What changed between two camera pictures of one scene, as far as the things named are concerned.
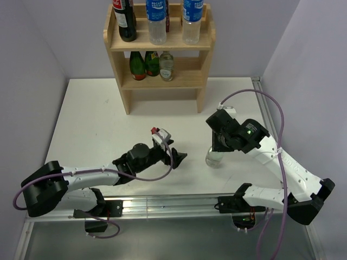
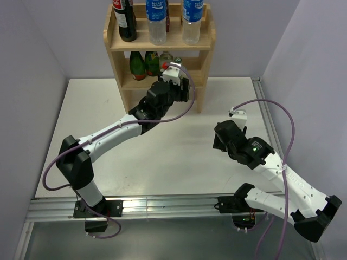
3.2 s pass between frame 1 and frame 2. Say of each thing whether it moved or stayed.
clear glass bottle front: moved
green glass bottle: stayed
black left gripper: moved
